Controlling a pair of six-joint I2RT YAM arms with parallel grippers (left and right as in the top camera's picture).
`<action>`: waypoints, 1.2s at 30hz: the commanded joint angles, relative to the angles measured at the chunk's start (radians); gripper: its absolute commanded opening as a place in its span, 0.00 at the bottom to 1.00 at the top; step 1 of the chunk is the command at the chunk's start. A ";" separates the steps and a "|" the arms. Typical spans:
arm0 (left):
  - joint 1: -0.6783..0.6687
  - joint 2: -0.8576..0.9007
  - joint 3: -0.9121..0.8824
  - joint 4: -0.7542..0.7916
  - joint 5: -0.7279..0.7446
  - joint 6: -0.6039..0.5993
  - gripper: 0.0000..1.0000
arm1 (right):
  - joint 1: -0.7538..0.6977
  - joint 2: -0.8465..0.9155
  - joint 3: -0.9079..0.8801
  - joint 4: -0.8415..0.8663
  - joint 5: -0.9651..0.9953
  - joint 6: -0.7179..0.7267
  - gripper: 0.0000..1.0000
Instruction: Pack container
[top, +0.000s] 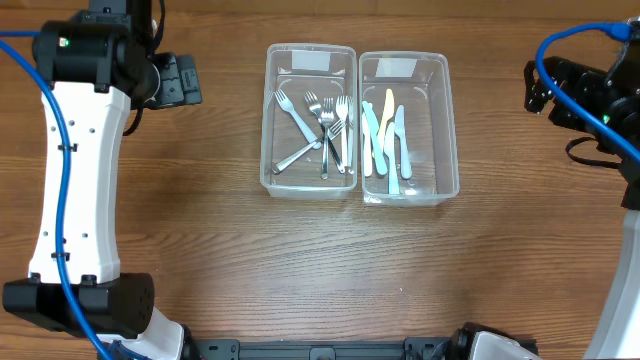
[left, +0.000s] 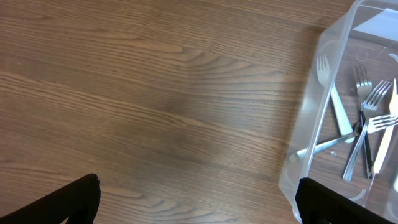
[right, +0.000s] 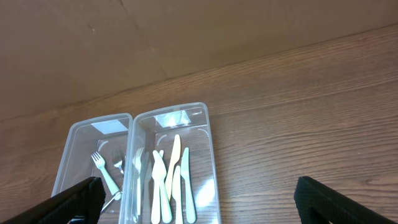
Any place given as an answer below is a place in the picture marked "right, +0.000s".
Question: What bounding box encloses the yellow plastic knife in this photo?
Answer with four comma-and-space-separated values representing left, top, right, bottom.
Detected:
165, 134, 181, 200

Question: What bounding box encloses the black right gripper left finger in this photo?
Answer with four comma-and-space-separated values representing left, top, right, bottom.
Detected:
3, 177, 106, 224

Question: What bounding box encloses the broad metal fork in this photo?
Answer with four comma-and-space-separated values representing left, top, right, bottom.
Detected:
101, 151, 125, 214

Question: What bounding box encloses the white plastic fork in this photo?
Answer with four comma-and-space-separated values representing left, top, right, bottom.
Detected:
134, 147, 144, 218

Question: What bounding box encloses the light blue serrated knife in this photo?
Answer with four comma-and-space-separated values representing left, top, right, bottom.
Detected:
172, 166, 183, 224

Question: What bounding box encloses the right clear plastic container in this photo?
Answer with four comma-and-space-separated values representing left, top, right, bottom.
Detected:
119, 102, 221, 223

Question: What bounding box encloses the clear plastic container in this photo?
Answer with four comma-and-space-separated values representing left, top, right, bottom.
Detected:
119, 102, 221, 223
52, 113, 133, 219

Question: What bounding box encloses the cream white plastic knife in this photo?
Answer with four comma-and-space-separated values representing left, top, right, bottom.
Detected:
151, 169, 161, 224

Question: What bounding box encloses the light blue plastic fork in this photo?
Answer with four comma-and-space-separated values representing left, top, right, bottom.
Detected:
91, 151, 120, 195

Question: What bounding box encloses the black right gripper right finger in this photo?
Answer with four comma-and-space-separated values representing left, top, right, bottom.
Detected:
294, 176, 395, 224

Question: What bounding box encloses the left clear plastic container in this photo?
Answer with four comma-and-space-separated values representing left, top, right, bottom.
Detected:
52, 113, 133, 219

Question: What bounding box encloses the pale blue plastic knife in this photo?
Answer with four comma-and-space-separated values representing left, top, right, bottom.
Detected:
181, 147, 197, 223

